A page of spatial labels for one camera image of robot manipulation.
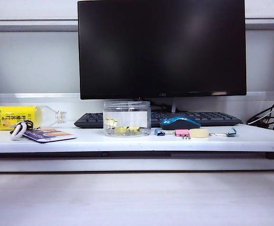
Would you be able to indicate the pink binder clip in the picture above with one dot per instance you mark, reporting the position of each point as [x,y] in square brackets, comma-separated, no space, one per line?
[181,133]

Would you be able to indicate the black computer monitor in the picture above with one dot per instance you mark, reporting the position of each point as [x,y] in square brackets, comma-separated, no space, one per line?
[162,47]

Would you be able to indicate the teal binder clip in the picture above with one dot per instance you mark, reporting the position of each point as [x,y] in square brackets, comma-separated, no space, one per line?
[232,133]

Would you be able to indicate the round transparent plastic jar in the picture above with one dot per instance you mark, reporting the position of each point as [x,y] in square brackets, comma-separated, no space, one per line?
[127,110]

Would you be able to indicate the beige tape roll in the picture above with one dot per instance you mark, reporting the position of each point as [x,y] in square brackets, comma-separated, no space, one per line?
[198,133]

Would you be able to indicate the blue and orange card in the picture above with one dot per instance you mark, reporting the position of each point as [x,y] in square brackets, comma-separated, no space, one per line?
[49,136]

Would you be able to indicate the blue binder clip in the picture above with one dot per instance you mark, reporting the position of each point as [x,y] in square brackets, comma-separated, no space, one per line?
[159,133]

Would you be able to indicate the black computer keyboard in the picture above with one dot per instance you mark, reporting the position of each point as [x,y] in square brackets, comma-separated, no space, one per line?
[209,117]

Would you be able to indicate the white desk riser shelf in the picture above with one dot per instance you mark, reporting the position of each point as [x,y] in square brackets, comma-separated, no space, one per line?
[127,144]

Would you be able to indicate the black riser foot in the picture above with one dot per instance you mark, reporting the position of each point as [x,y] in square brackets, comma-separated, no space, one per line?
[271,155]

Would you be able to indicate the aluminium partition frame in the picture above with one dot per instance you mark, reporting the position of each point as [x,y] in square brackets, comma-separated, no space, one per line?
[33,26]

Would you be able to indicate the silver monitor stand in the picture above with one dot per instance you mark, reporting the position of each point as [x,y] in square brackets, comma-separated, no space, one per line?
[173,106]

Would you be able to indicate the plastic bottle yellow label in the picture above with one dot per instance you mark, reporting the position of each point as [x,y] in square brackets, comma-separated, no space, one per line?
[17,115]

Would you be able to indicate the black and blue mouse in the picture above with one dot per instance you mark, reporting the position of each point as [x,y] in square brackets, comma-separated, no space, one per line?
[179,124]

